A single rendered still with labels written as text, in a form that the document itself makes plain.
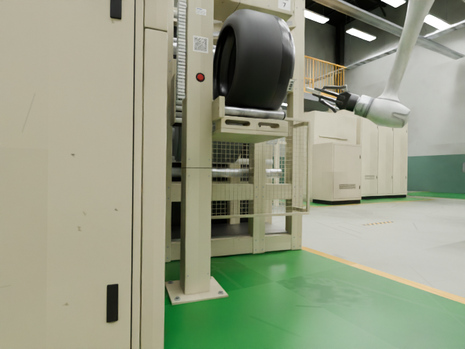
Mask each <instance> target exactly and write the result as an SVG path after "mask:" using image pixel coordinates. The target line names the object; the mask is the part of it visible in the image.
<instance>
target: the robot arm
mask: <svg viewBox="0 0 465 349"><path fill-rule="evenodd" d="M434 1H435V0H409V2H408V11H407V15H406V19H405V24H404V27H403V32H402V35H401V39H400V42H399V45H398V49H397V51H396V55H395V58H394V62H393V65H392V69H391V71H390V76H389V78H388V81H387V84H386V86H385V89H384V92H383V93H382V94H381V95H380V96H379V97H378V98H375V99H374V98H372V97H369V96H365V95H362V96H361V97H360V96H359V95H356V94H353V93H350V92H349V91H348V90H347V85H344V86H324V87H323V88H322V89H321V88H317V87H314V89H312V88H309V87H307V88H306V89H305V91H308V92H310V93H312V96H316V97H318V98H319V101H318V102H320V103H322V104H323V105H325V106H326V107H328V108H330V109H331V110H332V111H333V112H334V113H336V112H337V111H338V110H342V109H344V110H347V111H350V112H354V115H357V116H360V117H363V118H366V119H369V120H370V121H372V122H373V123H374V124H375V125H378V126H381V127H391V128H403V127H404V126H405V125H406V123H407V122H408V121H409V119H410V113H411V111H410V110H409V109H408V108H407V107H405V106H403V105H402V104H400V100H399V99H398V91H399V87H400V84H401V80H402V78H403V74H404V73H405V69H406V67H407V65H408V62H409V60H410V56H411V55H412V52H413V49H414V46H415V44H416V41H417V38H418V36H419V33H420V31H421V27H422V26H423V23H424V21H425V19H426V16H427V14H428V12H429V10H430V8H431V6H432V4H433V2H434ZM325 89H342V90H343V91H344V92H342V93H334V92H332V91H327V90H325ZM321 92H322V93H326V94H329V95H331V96H335V97H337V98H336V99H335V98H330V97H328V96H324V95H321ZM323 99H324V100H328V101H331V102H334V103H335V104H336V105H337V107H338V108H337V107H334V106H333V105H330V104H329V103H328V102H326V101H324V100H323Z"/></svg>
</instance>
